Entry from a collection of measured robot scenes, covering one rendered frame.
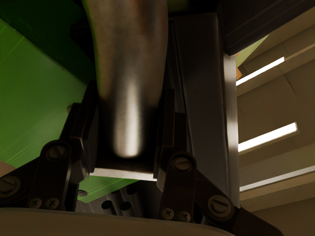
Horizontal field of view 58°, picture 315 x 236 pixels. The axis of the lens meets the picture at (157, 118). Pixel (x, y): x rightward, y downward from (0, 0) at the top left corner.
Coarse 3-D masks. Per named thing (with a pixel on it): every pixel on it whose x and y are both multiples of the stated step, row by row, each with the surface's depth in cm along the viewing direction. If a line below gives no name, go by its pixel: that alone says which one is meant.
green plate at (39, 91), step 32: (0, 0) 14; (32, 0) 17; (64, 0) 20; (0, 32) 14; (32, 32) 14; (64, 32) 18; (0, 64) 15; (32, 64) 15; (64, 64) 15; (0, 96) 17; (32, 96) 17; (64, 96) 17; (0, 128) 19; (32, 128) 19; (0, 160) 22; (96, 192) 25
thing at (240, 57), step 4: (260, 40) 303; (252, 44) 300; (256, 44) 302; (248, 48) 298; (252, 48) 300; (240, 52) 295; (244, 52) 297; (248, 52) 299; (236, 56) 293; (240, 56) 295; (244, 56) 297; (236, 60) 294; (240, 60) 296; (236, 64) 294; (236, 68) 286; (236, 72) 286; (236, 76) 287; (240, 76) 289
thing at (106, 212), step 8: (112, 192) 25; (120, 192) 25; (128, 192) 24; (136, 192) 24; (112, 200) 25; (120, 200) 25; (136, 200) 25; (104, 208) 23; (112, 208) 24; (120, 208) 23; (128, 208) 23; (136, 208) 25; (128, 216) 23; (136, 216) 26; (144, 216) 26
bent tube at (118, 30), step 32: (96, 0) 9; (128, 0) 9; (160, 0) 10; (96, 32) 10; (128, 32) 10; (160, 32) 10; (96, 64) 12; (128, 64) 11; (160, 64) 11; (128, 96) 12; (160, 96) 13; (128, 128) 13; (128, 160) 15
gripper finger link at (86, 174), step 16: (96, 96) 14; (80, 112) 13; (96, 112) 13; (64, 128) 13; (80, 128) 12; (96, 128) 14; (80, 144) 12; (96, 144) 14; (32, 160) 12; (80, 160) 12; (96, 160) 15; (16, 176) 11; (32, 176) 11; (80, 176) 13; (0, 192) 11; (16, 192) 11
